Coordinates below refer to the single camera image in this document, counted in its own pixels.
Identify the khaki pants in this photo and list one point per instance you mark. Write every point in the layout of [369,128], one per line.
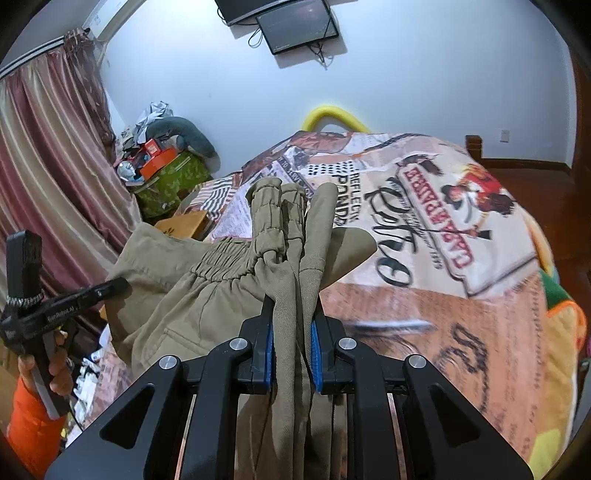
[221,295]

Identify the wooden bed post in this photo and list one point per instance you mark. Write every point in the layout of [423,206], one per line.
[474,147]

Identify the newspaper print blanket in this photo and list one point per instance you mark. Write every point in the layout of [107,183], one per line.
[438,300]

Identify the white curtain rail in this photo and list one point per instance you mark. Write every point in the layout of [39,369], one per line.
[32,57]

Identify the grey plush pillow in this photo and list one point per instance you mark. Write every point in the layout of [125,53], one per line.
[194,134]

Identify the white wall outlet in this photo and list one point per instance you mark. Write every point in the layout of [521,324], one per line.
[505,136]

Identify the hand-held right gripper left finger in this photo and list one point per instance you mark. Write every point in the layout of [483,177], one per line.
[271,350]

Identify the white crumpled cloth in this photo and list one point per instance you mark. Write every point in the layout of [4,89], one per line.
[154,115]

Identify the light wooden stool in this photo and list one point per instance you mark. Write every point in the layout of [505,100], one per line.
[184,224]

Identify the silver blue round object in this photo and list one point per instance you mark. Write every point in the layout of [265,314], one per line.
[127,170]

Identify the striped pink beige curtain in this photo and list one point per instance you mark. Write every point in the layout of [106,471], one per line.
[55,161]

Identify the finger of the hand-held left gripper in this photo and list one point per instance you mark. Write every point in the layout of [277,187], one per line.
[106,288]

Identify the yellow foam tube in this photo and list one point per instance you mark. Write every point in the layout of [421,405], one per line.
[330,115]

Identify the curved black monitor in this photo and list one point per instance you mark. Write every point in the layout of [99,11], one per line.
[240,11]

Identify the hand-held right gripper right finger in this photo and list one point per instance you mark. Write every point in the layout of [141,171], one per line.
[316,355]

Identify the orange yellow plush blanket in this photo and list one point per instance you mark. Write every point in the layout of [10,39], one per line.
[561,323]

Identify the flat orange box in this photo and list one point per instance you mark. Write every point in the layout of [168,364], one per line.
[159,165]

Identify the orange sleeved left forearm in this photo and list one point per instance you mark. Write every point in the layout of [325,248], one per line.
[32,424]

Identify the person's left hand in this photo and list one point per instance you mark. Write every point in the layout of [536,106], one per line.
[61,369]

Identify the wall mounted black monitor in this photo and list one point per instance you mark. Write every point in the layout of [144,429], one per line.
[300,23]

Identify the small red orange box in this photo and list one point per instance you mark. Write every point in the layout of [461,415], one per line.
[152,146]

